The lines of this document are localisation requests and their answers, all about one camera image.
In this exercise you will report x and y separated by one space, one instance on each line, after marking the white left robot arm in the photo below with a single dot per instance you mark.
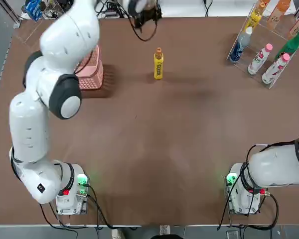
27 129

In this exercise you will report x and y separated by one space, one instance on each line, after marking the grey blue bottle white cap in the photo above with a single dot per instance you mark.
239 47

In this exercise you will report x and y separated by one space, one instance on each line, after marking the yellow drink bottle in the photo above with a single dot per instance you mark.
158 67

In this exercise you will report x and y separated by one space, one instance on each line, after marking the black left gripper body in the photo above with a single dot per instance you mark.
149 13

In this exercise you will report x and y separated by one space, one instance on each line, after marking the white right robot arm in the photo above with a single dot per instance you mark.
276 166

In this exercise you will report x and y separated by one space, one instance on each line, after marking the person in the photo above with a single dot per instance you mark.
117 234

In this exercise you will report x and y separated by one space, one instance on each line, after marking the yellow tea bottle orange cap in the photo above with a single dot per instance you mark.
253 21

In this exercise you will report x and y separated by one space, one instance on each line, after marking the blue tissue pack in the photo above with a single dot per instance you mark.
35 10

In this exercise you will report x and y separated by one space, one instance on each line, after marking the grey floor box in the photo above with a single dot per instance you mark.
232 235

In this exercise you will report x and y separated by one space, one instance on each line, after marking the green bottle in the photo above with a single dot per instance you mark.
291 43

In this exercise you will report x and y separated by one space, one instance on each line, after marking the pink plastic basket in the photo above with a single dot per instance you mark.
92 79

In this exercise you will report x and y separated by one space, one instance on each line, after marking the clear acrylic drinks tray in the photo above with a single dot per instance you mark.
257 37

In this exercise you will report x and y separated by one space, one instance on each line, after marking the clear acrylic stepped shelf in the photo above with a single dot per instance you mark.
30 32

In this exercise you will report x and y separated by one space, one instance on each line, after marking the white bottle pink cap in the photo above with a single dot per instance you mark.
274 69
257 61

